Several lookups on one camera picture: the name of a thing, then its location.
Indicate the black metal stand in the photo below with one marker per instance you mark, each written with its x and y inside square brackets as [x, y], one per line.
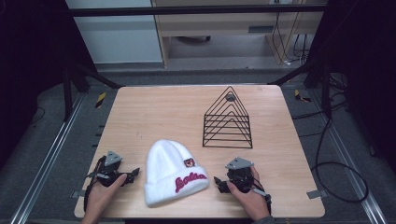
[67, 93]

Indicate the black curtain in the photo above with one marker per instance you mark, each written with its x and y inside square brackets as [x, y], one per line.
[367, 62]
[31, 62]

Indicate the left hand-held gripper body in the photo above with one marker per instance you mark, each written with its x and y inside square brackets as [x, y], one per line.
[109, 170]

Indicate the person's right hand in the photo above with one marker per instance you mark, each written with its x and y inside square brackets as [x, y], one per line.
[252, 202]

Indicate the grey metal table bracket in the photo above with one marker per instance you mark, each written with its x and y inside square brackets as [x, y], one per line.
[76, 194]
[317, 194]

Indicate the grey round table grommet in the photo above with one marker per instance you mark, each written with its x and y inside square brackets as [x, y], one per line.
[230, 97]

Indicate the person's left hand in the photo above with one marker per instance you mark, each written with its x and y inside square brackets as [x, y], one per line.
[99, 199]

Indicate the white cabinet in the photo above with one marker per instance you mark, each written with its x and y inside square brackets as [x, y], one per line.
[115, 37]

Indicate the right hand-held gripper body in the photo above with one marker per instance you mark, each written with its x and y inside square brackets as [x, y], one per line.
[240, 175]

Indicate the black horizontal frame bar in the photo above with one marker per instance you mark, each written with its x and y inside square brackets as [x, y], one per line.
[186, 11]

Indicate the light wooden desk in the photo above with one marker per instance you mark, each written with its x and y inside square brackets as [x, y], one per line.
[218, 24]

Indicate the white knit beanie hat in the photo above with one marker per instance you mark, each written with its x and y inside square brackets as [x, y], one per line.
[169, 174]

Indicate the aluminium floor rail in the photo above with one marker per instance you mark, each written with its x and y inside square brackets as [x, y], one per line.
[351, 161]
[46, 161]

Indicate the yellow black floor tape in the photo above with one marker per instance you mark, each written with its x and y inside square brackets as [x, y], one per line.
[100, 100]
[301, 96]

